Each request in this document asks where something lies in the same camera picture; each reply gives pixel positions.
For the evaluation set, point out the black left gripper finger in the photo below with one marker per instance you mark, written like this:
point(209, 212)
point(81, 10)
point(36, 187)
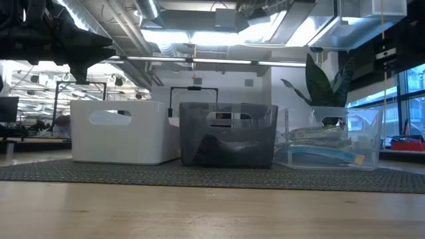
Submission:
point(76, 38)
point(86, 58)

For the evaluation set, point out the purple granola bar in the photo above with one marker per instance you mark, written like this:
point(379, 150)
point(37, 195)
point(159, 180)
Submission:
point(239, 146)

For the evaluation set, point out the black background robot arm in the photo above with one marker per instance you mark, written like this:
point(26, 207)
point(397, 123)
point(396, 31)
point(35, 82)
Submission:
point(40, 125)

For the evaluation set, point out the person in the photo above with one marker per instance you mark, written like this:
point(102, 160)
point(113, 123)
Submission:
point(63, 123)

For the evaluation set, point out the black computer monitor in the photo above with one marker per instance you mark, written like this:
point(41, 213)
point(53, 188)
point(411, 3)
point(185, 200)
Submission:
point(8, 109)

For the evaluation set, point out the white plastic bin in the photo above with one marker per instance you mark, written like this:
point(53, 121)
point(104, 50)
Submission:
point(133, 142)

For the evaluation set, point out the background desk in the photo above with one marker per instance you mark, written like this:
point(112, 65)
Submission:
point(33, 140)

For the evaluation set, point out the grey woven mat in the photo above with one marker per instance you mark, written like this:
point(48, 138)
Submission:
point(66, 172)

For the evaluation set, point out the smoked dark plastic bin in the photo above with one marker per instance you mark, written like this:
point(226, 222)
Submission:
point(192, 126)

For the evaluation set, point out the green succulent plant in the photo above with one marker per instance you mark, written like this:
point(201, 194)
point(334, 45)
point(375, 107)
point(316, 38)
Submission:
point(318, 86)

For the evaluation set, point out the white suspended light panel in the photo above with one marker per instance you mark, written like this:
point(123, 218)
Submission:
point(345, 33)

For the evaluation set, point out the clear plastic bin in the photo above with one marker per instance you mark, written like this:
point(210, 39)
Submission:
point(368, 146)

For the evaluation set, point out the red box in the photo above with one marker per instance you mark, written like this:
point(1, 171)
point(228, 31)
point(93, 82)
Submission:
point(408, 146)

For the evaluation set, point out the large black gantry frame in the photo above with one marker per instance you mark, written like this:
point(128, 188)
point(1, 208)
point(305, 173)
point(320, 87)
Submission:
point(96, 83)

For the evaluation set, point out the silver round air duct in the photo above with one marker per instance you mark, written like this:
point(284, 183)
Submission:
point(147, 8)

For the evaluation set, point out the small black gantry frame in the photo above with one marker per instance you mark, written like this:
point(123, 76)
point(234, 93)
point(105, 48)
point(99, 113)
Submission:
point(194, 88)

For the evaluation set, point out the linear pendant light rail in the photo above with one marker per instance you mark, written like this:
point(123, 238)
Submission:
point(216, 61)

